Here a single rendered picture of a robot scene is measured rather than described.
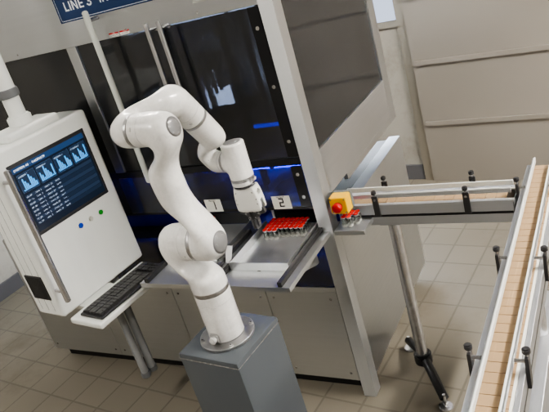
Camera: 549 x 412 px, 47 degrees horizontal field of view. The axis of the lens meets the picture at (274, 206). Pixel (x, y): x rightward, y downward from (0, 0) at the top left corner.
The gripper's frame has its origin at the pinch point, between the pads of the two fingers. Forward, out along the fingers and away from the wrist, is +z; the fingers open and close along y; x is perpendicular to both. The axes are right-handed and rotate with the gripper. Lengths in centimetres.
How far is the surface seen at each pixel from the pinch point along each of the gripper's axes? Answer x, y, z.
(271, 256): -12.1, 6.5, 22.0
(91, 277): 5, 90, 22
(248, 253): -13.9, 18.1, 22.0
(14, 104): 0, 95, -57
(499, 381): 51, -89, 17
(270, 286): 8.0, -2.7, 22.2
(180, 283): 7.6, 38.3, 22.2
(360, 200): -48, -20, 17
